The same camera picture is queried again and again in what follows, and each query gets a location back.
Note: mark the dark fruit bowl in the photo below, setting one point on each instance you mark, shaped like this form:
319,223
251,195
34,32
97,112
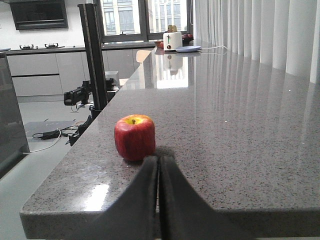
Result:
187,38

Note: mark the blue plate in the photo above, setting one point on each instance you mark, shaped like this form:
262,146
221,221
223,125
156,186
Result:
188,49

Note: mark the white curtain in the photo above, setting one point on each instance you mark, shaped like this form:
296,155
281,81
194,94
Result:
282,33

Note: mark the red yellow apple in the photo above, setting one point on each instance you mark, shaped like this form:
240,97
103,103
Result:
134,137

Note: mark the dark range hood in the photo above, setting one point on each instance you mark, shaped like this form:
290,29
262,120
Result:
39,14

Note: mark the grey kitchen cabinets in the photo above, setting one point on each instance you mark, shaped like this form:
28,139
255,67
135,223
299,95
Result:
54,73

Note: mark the black power adapter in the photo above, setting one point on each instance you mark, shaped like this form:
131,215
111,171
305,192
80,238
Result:
47,135

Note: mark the white toaster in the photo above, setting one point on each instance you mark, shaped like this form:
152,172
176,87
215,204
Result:
172,39

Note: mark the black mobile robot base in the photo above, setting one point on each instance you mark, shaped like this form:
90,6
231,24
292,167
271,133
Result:
96,89

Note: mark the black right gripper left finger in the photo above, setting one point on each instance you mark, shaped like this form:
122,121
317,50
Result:
132,216

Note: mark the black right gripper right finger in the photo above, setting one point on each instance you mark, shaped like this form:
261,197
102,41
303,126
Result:
184,215

